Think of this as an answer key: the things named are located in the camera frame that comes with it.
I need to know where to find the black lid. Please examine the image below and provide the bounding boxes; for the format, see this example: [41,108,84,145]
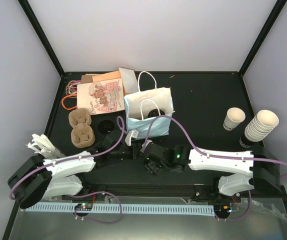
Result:
[147,108,165,118]

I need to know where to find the light blue paper bag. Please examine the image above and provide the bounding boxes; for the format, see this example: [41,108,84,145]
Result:
[124,83,175,140]

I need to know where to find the brown pulp cup carrier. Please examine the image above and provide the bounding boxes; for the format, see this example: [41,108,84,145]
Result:
[68,108,96,149]

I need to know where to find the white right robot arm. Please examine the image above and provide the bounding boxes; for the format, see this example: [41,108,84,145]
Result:
[141,141,281,202]

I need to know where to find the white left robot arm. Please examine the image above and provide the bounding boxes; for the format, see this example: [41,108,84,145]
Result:
[7,130,139,209]

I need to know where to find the illustrated greeting card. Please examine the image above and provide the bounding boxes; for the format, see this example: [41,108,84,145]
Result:
[76,78,125,115]

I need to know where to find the rubber bands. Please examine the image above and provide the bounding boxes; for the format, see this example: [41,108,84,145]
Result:
[61,80,81,111]

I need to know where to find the brown cardboard sleeve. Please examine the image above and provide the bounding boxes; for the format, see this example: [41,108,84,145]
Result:
[80,73,97,84]

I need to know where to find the white plastic cutlery pile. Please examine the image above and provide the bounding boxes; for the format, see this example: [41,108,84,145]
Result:
[26,133,66,160]

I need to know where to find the stack of white paper cups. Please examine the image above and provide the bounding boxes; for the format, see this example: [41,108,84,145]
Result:
[239,109,280,148]

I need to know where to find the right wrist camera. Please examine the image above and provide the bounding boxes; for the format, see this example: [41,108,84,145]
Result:
[140,140,152,153]

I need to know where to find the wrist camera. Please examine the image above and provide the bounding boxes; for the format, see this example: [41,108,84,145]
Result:
[124,129,139,147]
[140,140,152,153]

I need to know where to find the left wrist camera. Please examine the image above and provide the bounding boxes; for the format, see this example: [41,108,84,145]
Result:
[124,129,139,147]

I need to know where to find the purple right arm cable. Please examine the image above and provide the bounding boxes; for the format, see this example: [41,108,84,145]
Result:
[141,115,287,223]

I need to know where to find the light blue cable duct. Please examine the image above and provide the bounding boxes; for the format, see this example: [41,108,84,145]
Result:
[25,202,215,217]

